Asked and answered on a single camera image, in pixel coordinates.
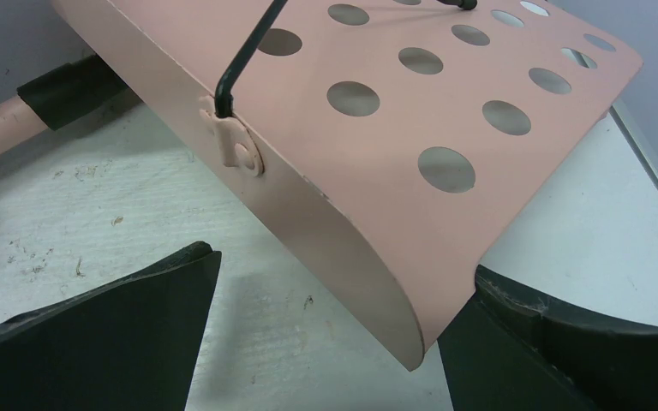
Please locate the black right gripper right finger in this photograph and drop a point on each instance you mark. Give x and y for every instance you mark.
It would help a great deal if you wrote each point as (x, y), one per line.
(513, 347)

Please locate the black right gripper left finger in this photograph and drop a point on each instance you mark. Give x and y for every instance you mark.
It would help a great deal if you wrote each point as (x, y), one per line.
(131, 344)

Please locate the pink perforated music stand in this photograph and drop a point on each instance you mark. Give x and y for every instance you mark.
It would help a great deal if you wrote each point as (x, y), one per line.
(386, 145)

